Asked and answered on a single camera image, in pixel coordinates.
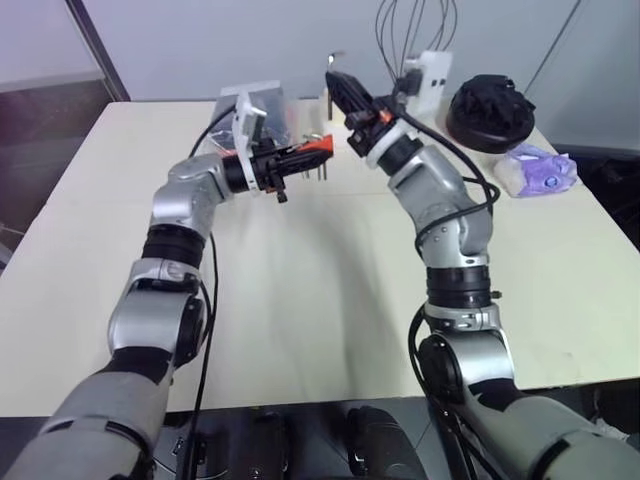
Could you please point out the red hex key holder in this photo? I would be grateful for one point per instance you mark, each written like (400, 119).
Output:
(320, 143)

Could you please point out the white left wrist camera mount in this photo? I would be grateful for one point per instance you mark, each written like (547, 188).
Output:
(245, 115)

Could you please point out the purple plastic bag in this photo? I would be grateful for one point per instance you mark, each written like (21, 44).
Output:
(537, 170)

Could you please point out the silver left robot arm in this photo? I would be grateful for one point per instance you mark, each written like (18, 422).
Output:
(185, 200)

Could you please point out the dark rounded shape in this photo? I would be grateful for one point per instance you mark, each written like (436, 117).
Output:
(380, 445)

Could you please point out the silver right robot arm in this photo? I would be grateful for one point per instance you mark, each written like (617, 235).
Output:
(440, 185)

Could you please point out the white plastic box with connectors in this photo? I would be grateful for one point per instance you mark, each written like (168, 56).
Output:
(432, 80)

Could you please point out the clear plastic box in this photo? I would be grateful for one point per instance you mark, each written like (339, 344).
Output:
(272, 112)

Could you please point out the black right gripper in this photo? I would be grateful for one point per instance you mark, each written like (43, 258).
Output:
(367, 127)

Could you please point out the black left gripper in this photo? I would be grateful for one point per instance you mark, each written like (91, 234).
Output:
(265, 167)

